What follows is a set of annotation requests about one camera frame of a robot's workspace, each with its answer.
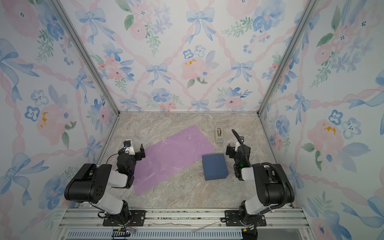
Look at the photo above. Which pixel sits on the vented cable duct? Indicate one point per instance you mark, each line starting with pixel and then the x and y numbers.
pixel 154 234

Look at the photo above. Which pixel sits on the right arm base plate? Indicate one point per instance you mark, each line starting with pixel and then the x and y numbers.
pixel 237 218

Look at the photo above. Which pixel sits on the aluminium corner post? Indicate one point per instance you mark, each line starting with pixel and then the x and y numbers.
pixel 291 47
pixel 60 12

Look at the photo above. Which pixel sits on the purple pink wrapping paper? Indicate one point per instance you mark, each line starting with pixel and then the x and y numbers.
pixel 170 156

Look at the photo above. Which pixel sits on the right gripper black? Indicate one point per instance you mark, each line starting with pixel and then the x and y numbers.
pixel 232 150

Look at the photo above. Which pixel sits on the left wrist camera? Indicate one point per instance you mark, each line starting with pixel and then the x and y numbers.
pixel 128 147

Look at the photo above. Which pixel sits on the grey tape dispenser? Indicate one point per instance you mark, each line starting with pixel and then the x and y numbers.
pixel 219 135

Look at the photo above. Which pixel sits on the dark blue gift box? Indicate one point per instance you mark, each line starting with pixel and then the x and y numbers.
pixel 215 167

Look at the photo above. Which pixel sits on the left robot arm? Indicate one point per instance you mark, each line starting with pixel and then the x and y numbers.
pixel 91 182

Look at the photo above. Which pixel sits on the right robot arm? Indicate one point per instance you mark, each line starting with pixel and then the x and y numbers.
pixel 273 189

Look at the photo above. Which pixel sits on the left aluminium corner post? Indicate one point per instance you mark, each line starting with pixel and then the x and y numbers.
pixel 60 12

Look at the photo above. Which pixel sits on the right aluminium corner post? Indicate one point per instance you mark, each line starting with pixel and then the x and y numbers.
pixel 291 47

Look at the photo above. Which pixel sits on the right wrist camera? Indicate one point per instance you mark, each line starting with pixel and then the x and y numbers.
pixel 238 144

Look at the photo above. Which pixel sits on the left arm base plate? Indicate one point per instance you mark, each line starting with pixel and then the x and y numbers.
pixel 132 218

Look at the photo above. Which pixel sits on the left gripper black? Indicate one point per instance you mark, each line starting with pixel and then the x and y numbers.
pixel 137 154

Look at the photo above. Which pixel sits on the aluminium frame rail front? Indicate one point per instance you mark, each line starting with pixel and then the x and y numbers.
pixel 161 218

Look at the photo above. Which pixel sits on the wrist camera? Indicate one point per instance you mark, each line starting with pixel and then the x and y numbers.
pixel 128 147
pixel 238 144

